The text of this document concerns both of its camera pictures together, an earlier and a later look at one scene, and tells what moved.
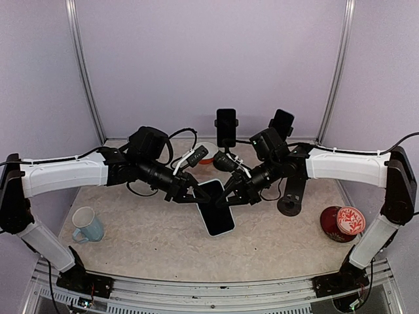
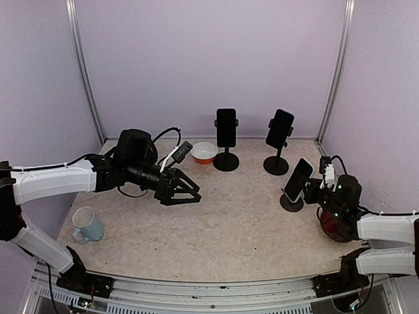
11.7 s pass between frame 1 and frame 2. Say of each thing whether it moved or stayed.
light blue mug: stayed
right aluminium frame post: stayed
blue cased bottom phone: moved
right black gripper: moved
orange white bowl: stayed
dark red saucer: stayed
